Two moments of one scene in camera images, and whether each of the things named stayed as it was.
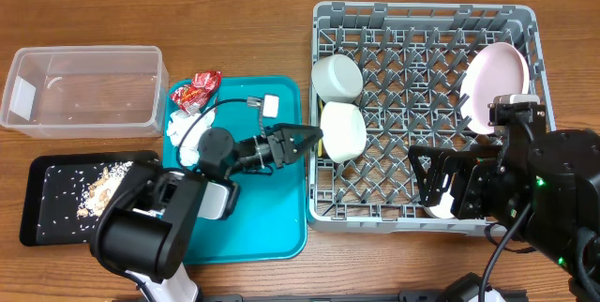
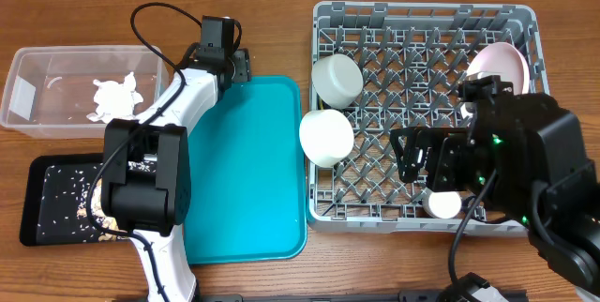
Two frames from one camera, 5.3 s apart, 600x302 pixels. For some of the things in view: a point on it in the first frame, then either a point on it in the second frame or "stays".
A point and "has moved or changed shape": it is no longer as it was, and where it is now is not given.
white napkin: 180,128 has moved or changed shape
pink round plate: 493,69 stays
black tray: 62,196 stays
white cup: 442,210 stays
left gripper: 289,128 to 242,70
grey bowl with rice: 337,79 stays
